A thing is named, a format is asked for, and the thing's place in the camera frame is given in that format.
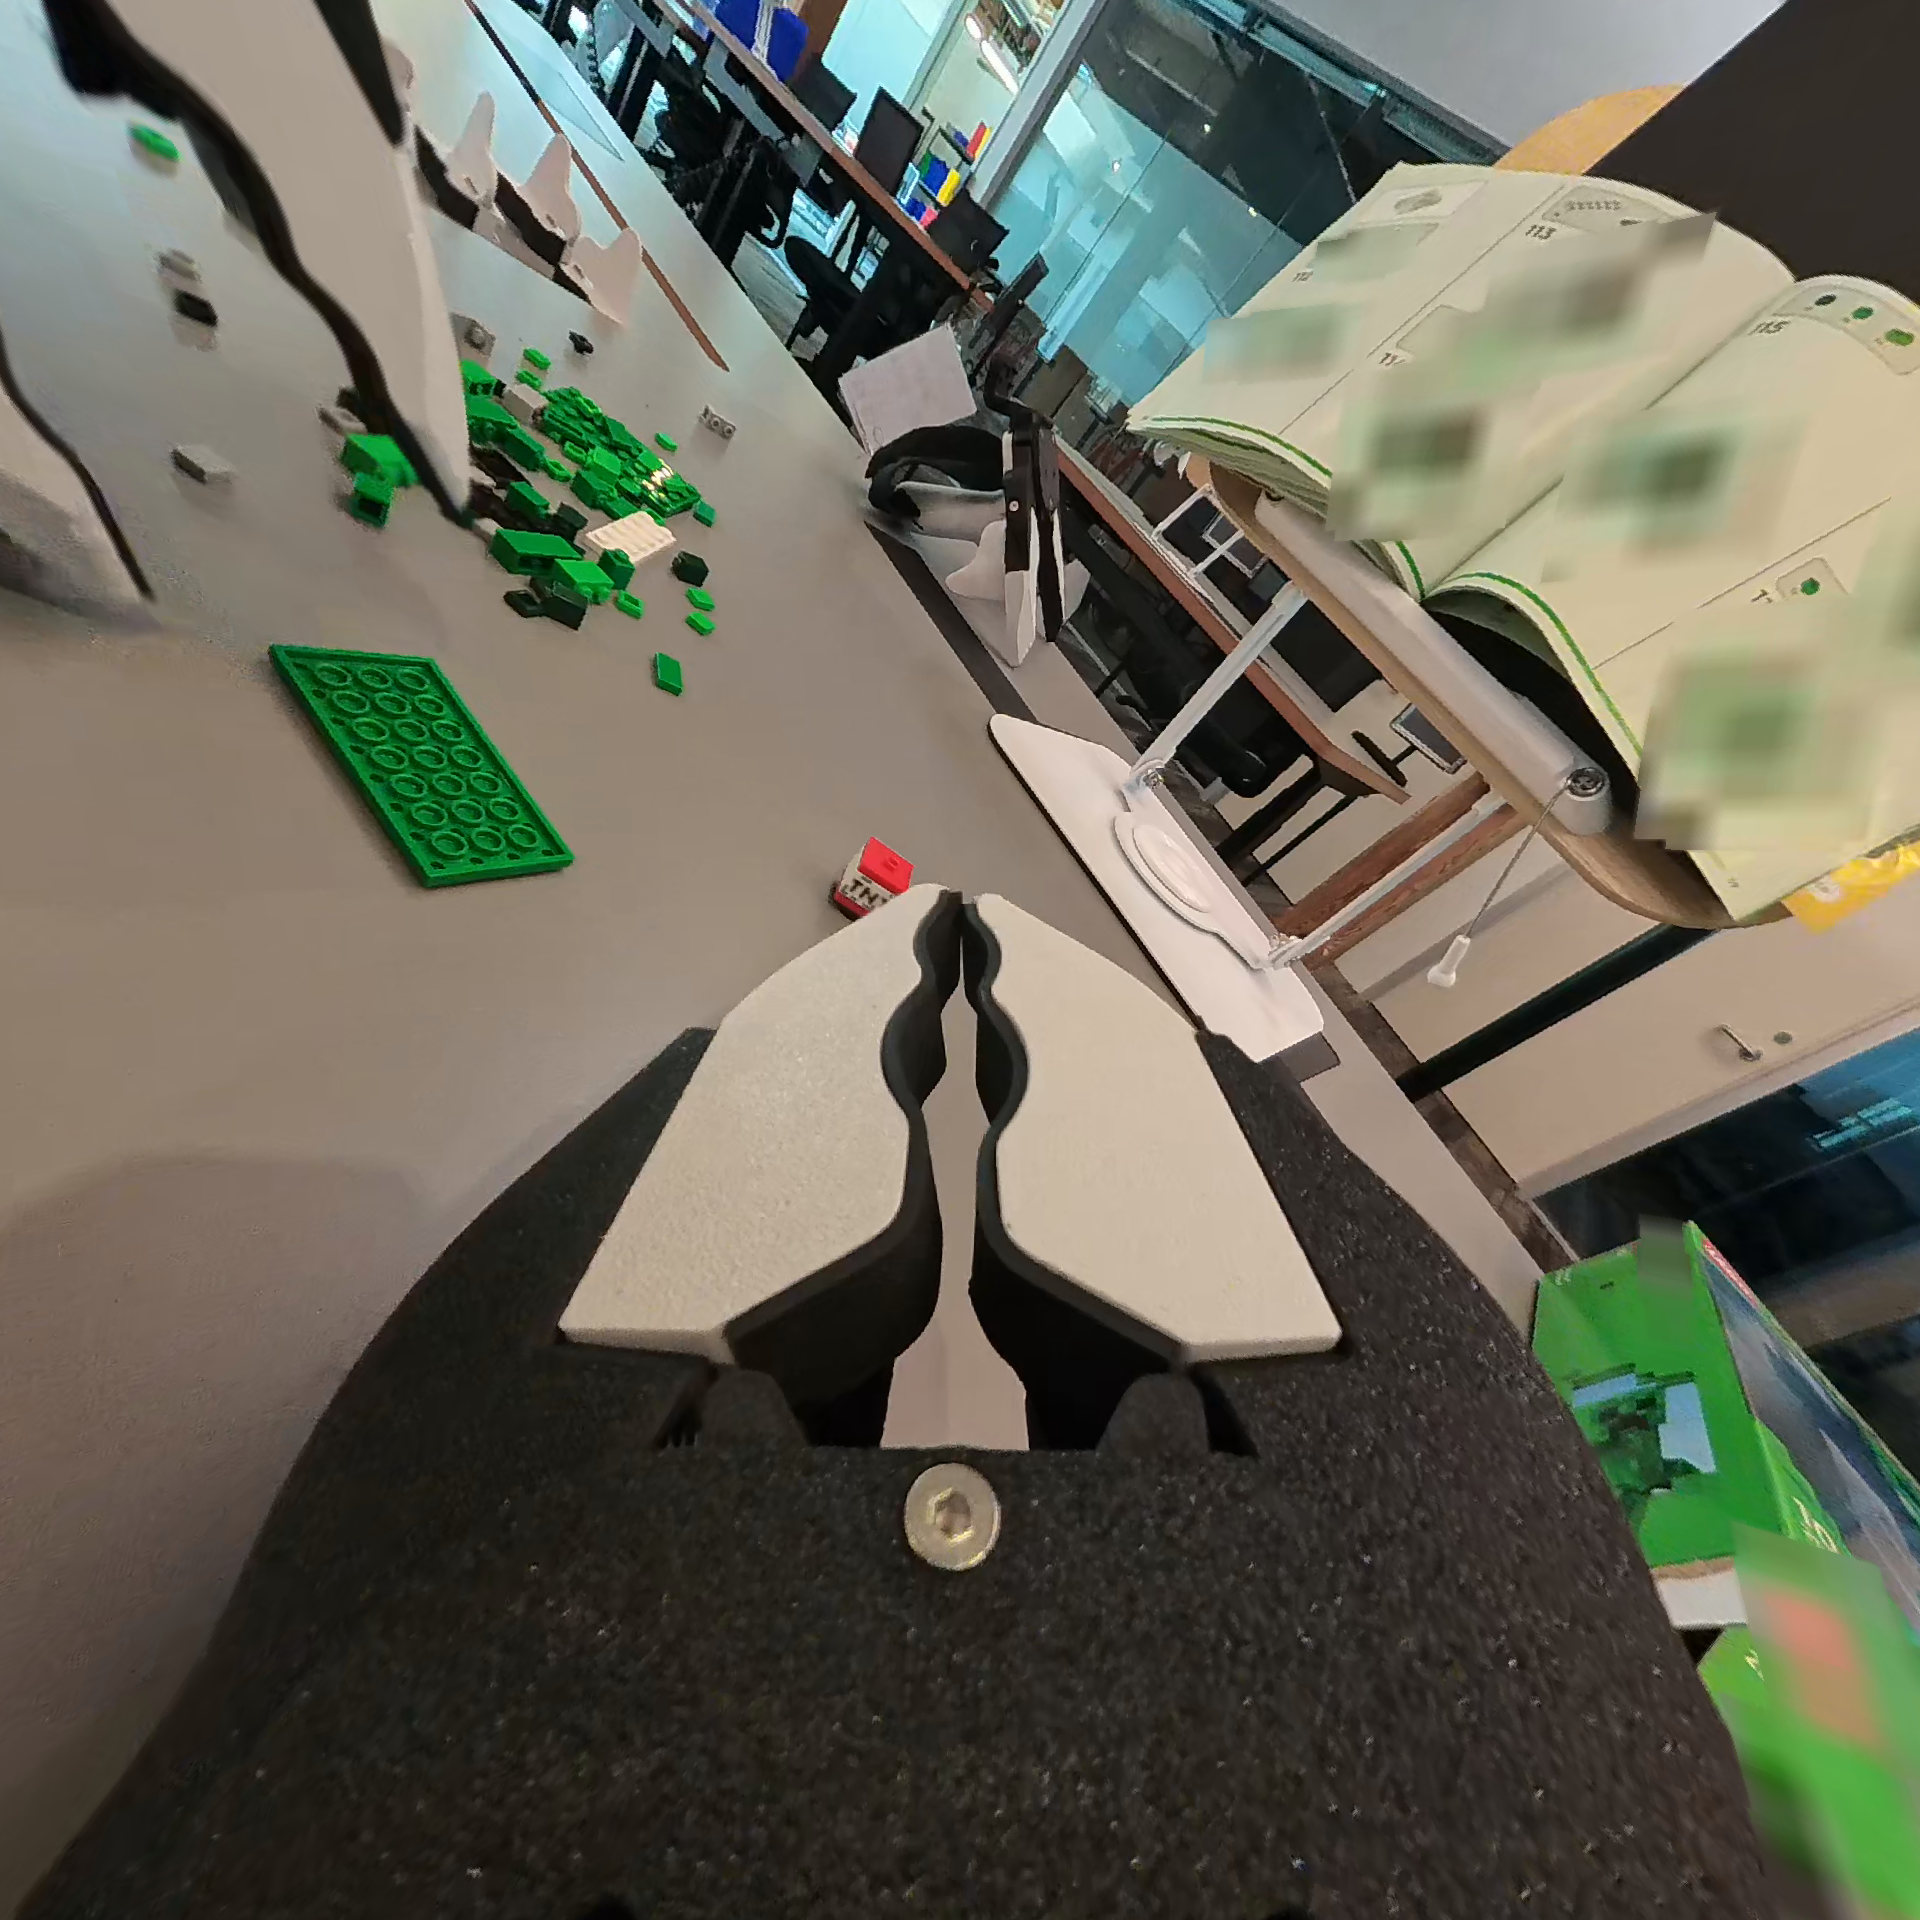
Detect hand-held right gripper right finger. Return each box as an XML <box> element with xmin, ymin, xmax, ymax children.
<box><xmin>960</xmin><ymin>896</ymin><xmax>1344</xmax><ymax>1443</ymax></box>

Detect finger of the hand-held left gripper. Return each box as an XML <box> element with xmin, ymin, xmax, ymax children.
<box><xmin>0</xmin><ymin>323</ymin><xmax>155</xmax><ymax>609</ymax></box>
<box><xmin>41</xmin><ymin>0</ymin><xmax>480</xmax><ymax>528</ymax></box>

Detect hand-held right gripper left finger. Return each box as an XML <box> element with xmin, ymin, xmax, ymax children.
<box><xmin>558</xmin><ymin>884</ymin><xmax>969</xmax><ymax>1443</ymax></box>

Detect pile of green lego bricks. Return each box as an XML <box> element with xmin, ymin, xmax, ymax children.
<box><xmin>317</xmin><ymin>347</ymin><xmax>724</xmax><ymax>634</ymax></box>

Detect large green lego plate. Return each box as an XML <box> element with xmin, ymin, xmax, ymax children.
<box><xmin>267</xmin><ymin>643</ymin><xmax>576</xmax><ymax>890</ymax></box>

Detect lego instruction book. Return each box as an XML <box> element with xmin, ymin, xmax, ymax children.
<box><xmin>1124</xmin><ymin>163</ymin><xmax>1920</xmax><ymax>928</ymax></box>

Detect green lego box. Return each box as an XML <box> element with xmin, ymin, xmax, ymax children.
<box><xmin>1528</xmin><ymin>1219</ymin><xmax>1920</xmax><ymax>1637</ymax></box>

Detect brown tape strip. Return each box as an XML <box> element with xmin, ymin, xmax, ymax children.
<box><xmin>462</xmin><ymin>0</ymin><xmax>732</xmax><ymax>372</ymax></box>

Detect white book stand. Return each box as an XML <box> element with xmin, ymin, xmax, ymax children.
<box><xmin>990</xmin><ymin>83</ymin><xmax>1801</xmax><ymax>1064</ymax></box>

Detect long background desk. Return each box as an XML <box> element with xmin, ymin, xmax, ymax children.
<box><xmin>568</xmin><ymin>0</ymin><xmax>1051</xmax><ymax>393</ymax></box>

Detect wooden desk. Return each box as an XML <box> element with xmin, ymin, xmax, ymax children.
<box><xmin>1048</xmin><ymin>434</ymin><xmax>1518</xmax><ymax>940</ymax></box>

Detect white paper sheet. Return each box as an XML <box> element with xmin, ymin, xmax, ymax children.
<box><xmin>837</xmin><ymin>323</ymin><xmax>975</xmax><ymax>452</ymax></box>

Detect spare black white gripper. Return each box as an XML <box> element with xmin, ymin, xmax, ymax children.
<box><xmin>862</xmin><ymin>403</ymin><xmax>1077</xmax><ymax>673</ymax></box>

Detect black panel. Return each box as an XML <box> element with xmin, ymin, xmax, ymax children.
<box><xmin>1591</xmin><ymin>0</ymin><xmax>1920</xmax><ymax>300</ymax></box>

